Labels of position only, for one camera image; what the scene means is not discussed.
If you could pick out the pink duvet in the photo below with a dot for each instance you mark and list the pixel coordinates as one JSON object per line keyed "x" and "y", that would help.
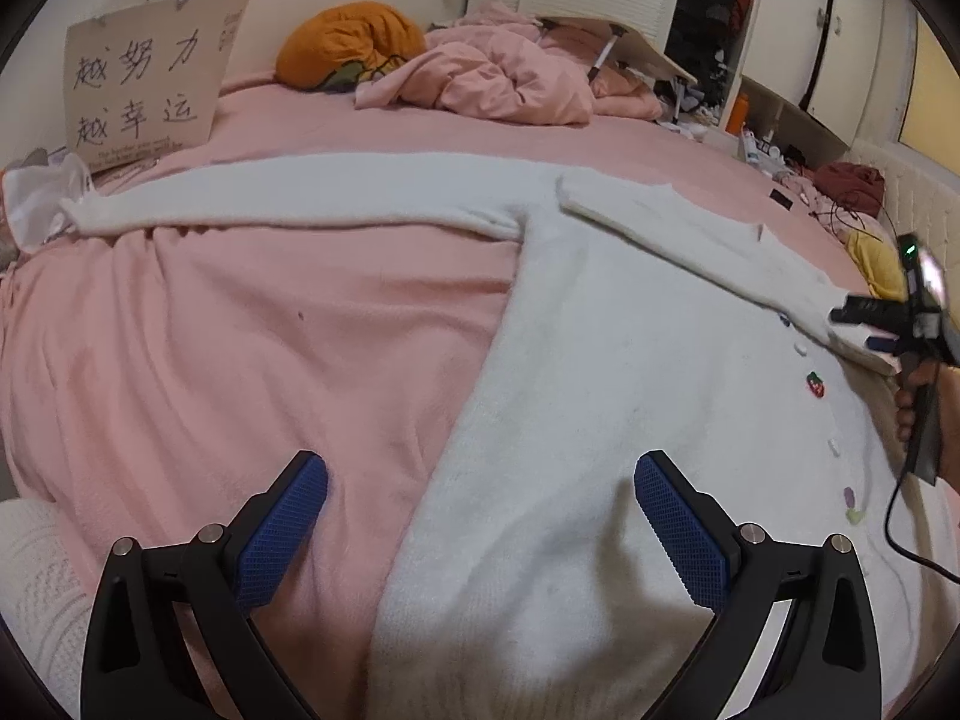
{"x": 510, "y": 75}

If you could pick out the small black flat object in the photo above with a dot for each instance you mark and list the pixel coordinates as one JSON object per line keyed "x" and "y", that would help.
{"x": 781, "y": 199}

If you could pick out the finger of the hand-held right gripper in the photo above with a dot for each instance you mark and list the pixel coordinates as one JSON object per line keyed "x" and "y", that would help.
{"x": 862, "y": 311}
{"x": 881, "y": 345}

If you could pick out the white tube bottle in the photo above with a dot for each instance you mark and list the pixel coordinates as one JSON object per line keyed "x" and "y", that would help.
{"x": 748, "y": 146}

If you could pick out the orange pillow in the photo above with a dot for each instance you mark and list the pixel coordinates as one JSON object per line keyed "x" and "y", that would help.
{"x": 337, "y": 41}

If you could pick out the white crumpled cloth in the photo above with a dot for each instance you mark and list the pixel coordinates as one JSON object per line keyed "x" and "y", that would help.
{"x": 37, "y": 195}

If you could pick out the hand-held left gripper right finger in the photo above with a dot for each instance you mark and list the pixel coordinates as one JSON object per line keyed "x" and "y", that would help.
{"x": 679, "y": 532}

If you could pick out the white cupboard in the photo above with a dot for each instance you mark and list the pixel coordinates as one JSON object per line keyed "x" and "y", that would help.
{"x": 810, "y": 22}

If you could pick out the white knit sweater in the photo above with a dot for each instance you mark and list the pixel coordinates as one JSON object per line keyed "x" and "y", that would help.
{"x": 600, "y": 390}

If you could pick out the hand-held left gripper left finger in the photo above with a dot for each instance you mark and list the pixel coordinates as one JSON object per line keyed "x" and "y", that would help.
{"x": 289, "y": 525}

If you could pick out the white quilted headboard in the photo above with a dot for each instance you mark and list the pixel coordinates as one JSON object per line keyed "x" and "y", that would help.
{"x": 922, "y": 195}

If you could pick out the white knit clothing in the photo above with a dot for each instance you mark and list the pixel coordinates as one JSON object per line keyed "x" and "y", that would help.
{"x": 37, "y": 600}

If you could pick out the person's right hand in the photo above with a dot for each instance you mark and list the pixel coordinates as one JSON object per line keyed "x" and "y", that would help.
{"x": 905, "y": 420}

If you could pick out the dark red cloth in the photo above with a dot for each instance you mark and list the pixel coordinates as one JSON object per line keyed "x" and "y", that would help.
{"x": 847, "y": 184}

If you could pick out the orange bottle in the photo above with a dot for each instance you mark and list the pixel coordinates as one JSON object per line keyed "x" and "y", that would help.
{"x": 737, "y": 114}

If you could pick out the yellow cartoon pillow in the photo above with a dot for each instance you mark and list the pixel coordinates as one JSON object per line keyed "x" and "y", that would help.
{"x": 877, "y": 262}

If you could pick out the pink bed sheet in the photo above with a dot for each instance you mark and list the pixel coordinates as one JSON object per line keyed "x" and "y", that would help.
{"x": 225, "y": 352}

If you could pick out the cardboard sign with handwriting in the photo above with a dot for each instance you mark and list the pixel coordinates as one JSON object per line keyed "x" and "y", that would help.
{"x": 135, "y": 82}

